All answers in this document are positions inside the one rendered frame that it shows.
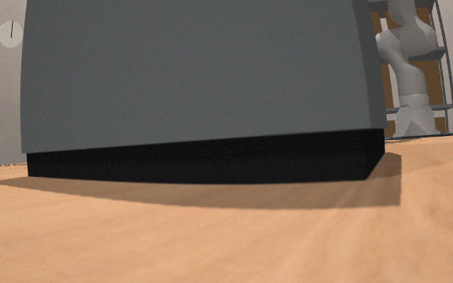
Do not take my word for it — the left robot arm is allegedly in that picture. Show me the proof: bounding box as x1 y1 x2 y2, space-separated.
376 0 440 138

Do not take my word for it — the grey cabinet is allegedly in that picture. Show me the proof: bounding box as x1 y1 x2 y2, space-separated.
20 0 388 185

